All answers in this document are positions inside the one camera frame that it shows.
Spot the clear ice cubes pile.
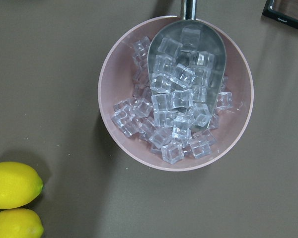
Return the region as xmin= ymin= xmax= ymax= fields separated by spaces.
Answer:
xmin=111 ymin=25 xmax=221 ymax=164

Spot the pink bowl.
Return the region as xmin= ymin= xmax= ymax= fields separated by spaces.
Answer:
xmin=98 ymin=16 xmax=254 ymax=172

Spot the metal ice scoop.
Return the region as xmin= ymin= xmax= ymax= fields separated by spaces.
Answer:
xmin=147 ymin=0 xmax=226 ymax=133

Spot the yellow lemon near lime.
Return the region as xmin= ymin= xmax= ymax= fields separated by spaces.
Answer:
xmin=0 ymin=162 xmax=43 ymax=209

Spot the yellow lemon far side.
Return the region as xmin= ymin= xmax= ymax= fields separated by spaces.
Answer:
xmin=0 ymin=208 xmax=44 ymax=238

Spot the black framed tray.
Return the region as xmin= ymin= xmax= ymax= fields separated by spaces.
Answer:
xmin=262 ymin=0 xmax=298 ymax=29

